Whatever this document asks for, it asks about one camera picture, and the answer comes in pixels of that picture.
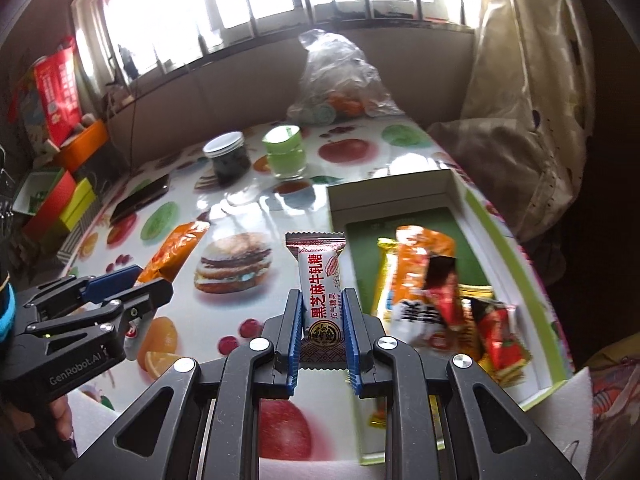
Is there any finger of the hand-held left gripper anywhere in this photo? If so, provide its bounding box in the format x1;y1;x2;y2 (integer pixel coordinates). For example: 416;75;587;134
15;265;144;319
25;278;174;362

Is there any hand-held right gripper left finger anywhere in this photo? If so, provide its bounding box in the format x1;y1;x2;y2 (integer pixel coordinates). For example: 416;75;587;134
65;287;307;480

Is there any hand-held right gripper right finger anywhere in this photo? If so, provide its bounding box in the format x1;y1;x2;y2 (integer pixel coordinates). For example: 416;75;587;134
341;287;583;480

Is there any orange chips packet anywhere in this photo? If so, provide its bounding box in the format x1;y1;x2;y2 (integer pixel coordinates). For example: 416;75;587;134
122;221;211;361
389;225;483;361

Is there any white nougat candy packet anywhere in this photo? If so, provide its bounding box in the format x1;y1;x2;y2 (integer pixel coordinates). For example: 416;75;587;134
285;231;348;371

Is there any long golden snack packet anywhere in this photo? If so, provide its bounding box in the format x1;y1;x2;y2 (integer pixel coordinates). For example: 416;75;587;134
369;237;401;427

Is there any dark red snack packet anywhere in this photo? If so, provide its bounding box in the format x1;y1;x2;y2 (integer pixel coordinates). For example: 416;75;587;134
427;255;468;332

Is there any yellow peanut candy packet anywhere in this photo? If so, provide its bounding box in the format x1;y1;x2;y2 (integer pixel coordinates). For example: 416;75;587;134
457;284;496;361

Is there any small red snack packet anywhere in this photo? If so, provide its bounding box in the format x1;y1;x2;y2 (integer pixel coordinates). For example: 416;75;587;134
472;297;532;388

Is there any green cardboard box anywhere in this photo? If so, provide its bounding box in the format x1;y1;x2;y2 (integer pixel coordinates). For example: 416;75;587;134
327;169;575;466

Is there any person's left hand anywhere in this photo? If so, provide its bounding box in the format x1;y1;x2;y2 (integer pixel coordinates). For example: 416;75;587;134
51;394;77;444

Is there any black white striped box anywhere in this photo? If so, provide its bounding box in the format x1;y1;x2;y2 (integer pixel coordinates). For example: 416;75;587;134
56;215;94;263

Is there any white foam sheet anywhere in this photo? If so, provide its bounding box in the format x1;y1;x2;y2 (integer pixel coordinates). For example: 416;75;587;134
520;367;596;480
65;389;123;423

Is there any blue wristband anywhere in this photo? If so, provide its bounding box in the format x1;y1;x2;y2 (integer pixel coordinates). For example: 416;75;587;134
0;287;15;346

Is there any yellow-green box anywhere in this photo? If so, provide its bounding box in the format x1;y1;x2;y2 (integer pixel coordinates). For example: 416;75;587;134
59;178;96;233

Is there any dark phone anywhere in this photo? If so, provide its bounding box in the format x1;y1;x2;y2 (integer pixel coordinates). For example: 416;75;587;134
110;175;171;225

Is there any low red box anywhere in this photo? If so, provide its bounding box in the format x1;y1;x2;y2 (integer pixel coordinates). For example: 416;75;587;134
12;169;77;238

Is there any orange box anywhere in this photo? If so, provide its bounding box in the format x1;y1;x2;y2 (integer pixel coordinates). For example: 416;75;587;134
55;120;111;173

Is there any dark jar with white lid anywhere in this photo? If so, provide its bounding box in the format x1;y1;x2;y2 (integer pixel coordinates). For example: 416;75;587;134
202;131;252;186

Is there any green jar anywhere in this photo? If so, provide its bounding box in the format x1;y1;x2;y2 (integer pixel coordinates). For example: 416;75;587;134
262;126;306;181

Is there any tall red box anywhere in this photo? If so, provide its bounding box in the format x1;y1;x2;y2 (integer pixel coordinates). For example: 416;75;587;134
32;42;83;146

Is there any small dark object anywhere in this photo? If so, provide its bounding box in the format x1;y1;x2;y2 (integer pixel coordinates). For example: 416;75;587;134
117;45;139;79

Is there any clear plastic bag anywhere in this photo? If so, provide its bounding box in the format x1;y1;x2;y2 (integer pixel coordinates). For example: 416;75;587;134
286;31;406;123

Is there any floral printed cloth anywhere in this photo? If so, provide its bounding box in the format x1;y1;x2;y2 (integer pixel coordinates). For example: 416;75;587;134
587;337;640;480

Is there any cream patterned curtain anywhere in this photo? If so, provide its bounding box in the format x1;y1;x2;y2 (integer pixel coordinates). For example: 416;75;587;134
427;0;596;246

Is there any barred window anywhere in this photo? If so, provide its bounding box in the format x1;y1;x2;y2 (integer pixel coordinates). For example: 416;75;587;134
72;0;481;91

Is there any thin cable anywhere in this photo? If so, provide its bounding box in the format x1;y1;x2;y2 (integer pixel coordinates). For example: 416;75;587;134
126;82;141;173

